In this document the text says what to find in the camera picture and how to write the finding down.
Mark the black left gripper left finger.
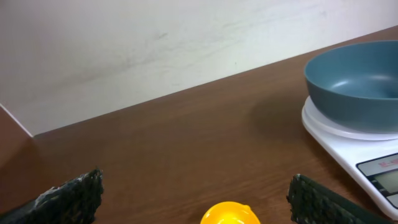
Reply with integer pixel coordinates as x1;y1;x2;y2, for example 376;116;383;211
1;169;104;224

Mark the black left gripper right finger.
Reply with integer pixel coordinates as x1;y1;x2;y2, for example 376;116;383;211
287;174;392;224

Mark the yellow plastic measuring scoop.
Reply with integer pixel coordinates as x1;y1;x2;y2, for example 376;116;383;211
200;202;261;224

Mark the white digital kitchen scale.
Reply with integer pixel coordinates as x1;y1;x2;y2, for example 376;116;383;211
302;97;397;221

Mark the blue-grey bowl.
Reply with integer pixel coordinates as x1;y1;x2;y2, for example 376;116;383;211
303;40;397;134

